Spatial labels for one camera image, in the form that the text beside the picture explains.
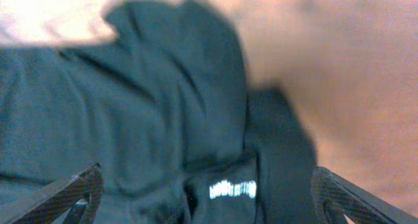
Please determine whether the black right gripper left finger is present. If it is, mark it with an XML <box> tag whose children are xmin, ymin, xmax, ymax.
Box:
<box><xmin>1</xmin><ymin>163</ymin><xmax>104</xmax><ymax>224</ymax></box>

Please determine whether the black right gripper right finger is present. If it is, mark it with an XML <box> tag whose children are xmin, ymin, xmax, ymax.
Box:
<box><xmin>311</xmin><ymin>167</ymin><xmax>417</xmax><ymax>224</ymax></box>

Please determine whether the black t-shirt with logo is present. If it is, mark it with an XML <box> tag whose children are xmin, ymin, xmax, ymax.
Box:
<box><xmin>1</xmin><ymin>1</ymin><xmax>317</xmax><ymax>224</ymax></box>

